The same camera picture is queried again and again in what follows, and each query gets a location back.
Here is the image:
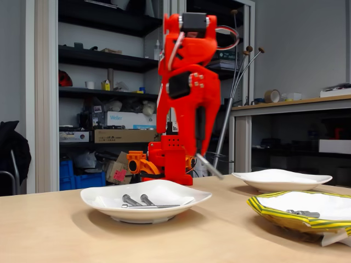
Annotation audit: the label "metal coat stand wooden knobs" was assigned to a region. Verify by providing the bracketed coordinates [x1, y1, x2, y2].
[210, 9, 266, 176]

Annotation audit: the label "white stuffed bag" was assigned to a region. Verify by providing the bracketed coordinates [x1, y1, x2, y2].
[142, 100, 157, 116]

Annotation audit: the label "orange table clamp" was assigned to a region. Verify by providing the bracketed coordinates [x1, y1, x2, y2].
[185, 155, 197, 174]
[126, 150, 162, 176]

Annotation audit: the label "stack of papers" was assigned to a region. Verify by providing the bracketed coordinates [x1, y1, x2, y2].
[210, 59, 237, 70]

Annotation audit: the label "white Weller box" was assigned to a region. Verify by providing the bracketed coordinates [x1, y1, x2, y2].
[106, 111, 157, 130]

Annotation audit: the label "green flat box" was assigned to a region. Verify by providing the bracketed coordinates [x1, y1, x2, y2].
[218, 50, 237, 61]

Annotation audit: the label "crumpled white paper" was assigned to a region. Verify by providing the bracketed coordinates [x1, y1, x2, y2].
[113, 81, 130, 93]

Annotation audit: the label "brown tape roll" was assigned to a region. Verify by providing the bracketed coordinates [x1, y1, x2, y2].
[264, 89, 281, 104]

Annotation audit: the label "long brown cardboard box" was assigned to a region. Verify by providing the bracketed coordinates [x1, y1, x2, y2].
[94, 129, 162, 144]

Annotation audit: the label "cardboard box with pink sticker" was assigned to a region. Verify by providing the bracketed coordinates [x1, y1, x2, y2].
[105, 159, 132, 185]

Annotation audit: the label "grey metal shelving cabinet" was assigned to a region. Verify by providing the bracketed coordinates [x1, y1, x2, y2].
[26, 0, 172, 194]
[170, 0, 256, 176]

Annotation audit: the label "white square ceramic plate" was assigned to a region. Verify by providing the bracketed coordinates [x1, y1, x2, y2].
[80, 179, 213, 224]
[231, 169, 333, 194]

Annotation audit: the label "low blue plastic crate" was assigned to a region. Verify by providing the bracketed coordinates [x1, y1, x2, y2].
[73, 171, 107, 190]

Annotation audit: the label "white printed box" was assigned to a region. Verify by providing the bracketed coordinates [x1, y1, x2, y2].
[59, 131, 90, 143]

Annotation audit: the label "red black helmet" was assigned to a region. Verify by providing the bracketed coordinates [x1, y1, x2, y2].
[58, 69, 73, 88]

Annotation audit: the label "grey sideboard with wooden top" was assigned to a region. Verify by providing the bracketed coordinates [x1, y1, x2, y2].
[229, 94, 351, 179]

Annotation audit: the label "yellow green striped paper plate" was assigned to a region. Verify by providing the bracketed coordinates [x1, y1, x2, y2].
[246, 191, 351, 247]

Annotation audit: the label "tall blue plastic crate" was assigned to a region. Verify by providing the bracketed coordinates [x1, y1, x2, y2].
[59, 159, 75, 192]

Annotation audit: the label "white cardboard box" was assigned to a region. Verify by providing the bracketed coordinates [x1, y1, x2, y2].
[318, 139, 351, 155]

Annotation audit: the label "black jacket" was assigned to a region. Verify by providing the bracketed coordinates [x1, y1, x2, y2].
[0, 120, 32, 187]

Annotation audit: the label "grey metal chair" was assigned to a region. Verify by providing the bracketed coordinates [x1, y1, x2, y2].
[0, 149, 21, 196]

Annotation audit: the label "white red servo cable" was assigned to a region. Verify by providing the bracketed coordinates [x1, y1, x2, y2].
[215, 26, 240, 51]
[167, 31, 186, 71]

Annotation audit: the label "white flat box with cables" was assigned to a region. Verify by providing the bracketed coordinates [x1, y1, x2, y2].
[320, 83, 351, 99]

